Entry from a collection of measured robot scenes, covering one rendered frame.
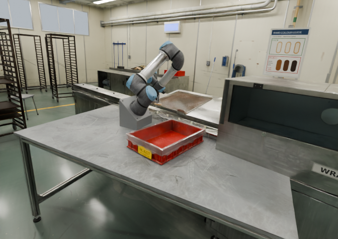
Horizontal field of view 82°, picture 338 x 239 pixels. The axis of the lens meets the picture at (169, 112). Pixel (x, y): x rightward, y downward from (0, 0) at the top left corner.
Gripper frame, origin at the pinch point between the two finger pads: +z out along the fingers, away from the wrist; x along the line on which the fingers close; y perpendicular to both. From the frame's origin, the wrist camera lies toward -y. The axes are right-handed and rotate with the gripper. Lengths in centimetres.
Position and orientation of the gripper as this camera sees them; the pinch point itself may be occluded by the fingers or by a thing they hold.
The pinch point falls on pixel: (158, 102)
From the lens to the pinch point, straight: 215.8
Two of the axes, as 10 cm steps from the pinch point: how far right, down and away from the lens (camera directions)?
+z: 0.7, 9.1, 4.1
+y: -9.5, -0.6, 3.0
